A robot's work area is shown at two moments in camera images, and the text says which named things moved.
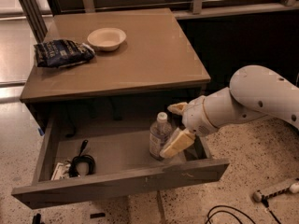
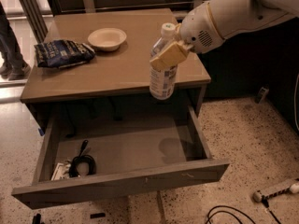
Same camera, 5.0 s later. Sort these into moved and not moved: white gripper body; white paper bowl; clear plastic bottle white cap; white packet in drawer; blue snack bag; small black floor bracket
Moved: clear plastic bottle white cap; white gripper body
Not moved: blue snack bag; white packet in drawer; white paper bowl; small black floor bracket
